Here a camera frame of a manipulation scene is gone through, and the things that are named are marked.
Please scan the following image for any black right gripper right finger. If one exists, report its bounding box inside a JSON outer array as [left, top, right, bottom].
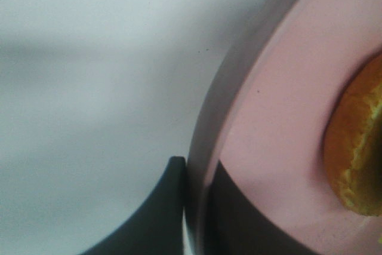
[[205, 164, 315, 255]]

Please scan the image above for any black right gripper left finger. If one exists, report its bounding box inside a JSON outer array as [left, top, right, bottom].
[[84, 156, 185, 255]]

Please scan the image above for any pink round plate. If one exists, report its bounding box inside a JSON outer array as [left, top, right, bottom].
[[186, 0, 381, 254]]

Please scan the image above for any toy burger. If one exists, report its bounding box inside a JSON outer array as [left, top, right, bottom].
[[324, 56, 381, 216]]

